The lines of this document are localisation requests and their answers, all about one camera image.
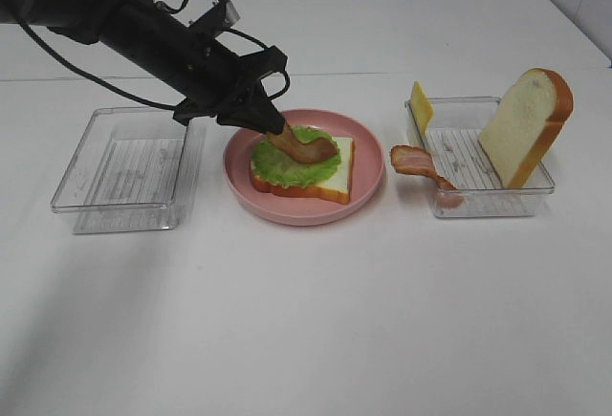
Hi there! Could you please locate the clear plastic tray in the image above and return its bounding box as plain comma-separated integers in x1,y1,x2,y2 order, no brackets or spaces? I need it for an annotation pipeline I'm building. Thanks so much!
405,96,555,218
51,107,206,234

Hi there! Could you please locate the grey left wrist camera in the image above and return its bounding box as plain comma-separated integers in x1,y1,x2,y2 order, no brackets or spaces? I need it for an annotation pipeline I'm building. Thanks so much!
188,0,240,30

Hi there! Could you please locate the clear right plastic tray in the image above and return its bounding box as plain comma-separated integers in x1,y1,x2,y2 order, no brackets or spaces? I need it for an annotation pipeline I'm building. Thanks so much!
405,96,555,218

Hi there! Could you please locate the yellow cheese slice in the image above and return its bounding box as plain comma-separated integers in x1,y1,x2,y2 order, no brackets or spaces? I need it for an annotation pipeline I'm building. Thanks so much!
408,81,434,139

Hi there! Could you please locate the pink round plate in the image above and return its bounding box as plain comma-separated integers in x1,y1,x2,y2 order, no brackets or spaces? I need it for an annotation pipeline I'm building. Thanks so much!
224,109,385,226

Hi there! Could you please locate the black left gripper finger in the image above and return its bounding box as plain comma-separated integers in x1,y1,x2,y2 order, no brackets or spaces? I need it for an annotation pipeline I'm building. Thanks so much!
217,84,286,134

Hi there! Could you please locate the dark bacon strip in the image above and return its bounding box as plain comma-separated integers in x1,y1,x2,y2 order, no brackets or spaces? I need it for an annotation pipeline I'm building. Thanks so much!
266,123,338,164

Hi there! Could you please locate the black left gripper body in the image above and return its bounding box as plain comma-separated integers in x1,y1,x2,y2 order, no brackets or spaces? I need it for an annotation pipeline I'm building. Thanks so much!
142,23,287,124

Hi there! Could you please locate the clear left plastic tray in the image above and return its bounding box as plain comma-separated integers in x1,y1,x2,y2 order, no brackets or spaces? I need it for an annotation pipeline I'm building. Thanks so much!
51,107,206,234

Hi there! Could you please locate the pink bacon strip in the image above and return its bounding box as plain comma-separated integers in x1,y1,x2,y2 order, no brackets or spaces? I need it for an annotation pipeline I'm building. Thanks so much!
390,144,464,208

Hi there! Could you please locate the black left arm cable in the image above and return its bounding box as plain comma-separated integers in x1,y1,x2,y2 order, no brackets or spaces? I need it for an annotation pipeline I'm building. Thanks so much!
16,0,291,112

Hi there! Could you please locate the green lettuce leaf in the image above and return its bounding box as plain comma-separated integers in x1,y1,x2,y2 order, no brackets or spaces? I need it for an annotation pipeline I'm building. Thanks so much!
251,126,345,188

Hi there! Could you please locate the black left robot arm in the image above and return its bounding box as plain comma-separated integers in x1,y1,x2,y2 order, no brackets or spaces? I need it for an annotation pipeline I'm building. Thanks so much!
1,0,287,135

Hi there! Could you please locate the bread slice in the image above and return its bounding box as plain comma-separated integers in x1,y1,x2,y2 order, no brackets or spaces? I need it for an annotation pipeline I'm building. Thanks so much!
478,68,574,189
250,136,355,205

